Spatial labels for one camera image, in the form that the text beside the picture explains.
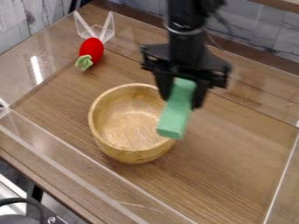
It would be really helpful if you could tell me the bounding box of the clear acrylic corner bracket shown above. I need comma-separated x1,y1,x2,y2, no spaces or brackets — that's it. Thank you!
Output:
73,10,115,43

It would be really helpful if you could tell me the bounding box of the green rectangular block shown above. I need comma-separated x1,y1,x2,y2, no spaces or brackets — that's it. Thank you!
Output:
156,78,196,140

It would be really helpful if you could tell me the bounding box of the brown wooden bowl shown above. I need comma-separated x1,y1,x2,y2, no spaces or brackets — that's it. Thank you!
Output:
88,83,175,165

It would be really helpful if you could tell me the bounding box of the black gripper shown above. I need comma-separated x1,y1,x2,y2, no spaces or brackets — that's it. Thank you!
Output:
140,29,232,109

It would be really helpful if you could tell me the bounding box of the black cable loop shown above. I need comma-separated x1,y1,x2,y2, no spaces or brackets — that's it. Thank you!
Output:
0,198,40,224

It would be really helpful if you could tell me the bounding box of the black table leg bracket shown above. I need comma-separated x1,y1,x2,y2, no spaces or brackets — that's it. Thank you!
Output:
27,183,84,224

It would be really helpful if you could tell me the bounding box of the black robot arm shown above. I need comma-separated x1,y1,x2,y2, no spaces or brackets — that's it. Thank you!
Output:
140,0,232,109

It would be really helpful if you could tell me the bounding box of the red plush radish toy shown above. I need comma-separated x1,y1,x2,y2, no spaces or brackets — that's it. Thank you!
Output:
75,38,104,71

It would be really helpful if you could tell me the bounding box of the clear acrylic tray wall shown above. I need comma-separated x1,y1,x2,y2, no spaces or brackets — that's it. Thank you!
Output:
0,99,196,224

